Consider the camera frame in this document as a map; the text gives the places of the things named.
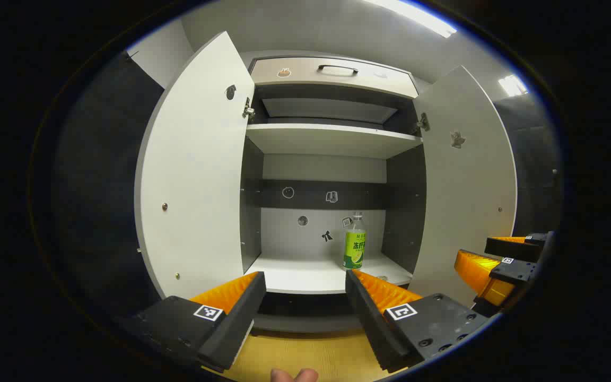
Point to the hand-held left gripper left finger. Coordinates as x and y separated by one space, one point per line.
231 329

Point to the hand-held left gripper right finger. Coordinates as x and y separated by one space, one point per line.
374 323

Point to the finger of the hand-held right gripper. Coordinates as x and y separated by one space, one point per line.
515 271
517 248

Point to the white cabinet door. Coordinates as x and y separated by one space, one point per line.
194 175
464 201

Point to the green label plastic bottle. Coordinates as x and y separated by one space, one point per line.
355 249

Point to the white cabinet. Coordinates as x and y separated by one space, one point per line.
316 170

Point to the metal door hinge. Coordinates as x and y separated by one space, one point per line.
422 123
247 110

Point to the white cabinet shelf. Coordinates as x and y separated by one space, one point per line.
332 140

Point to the white cabinet drawer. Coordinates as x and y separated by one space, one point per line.
300 82

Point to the black backdrop cloth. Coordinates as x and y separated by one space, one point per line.
536 159
104 185

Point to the small ceiling light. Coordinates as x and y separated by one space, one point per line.
512 85

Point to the long ceiling light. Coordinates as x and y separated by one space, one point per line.
417 16

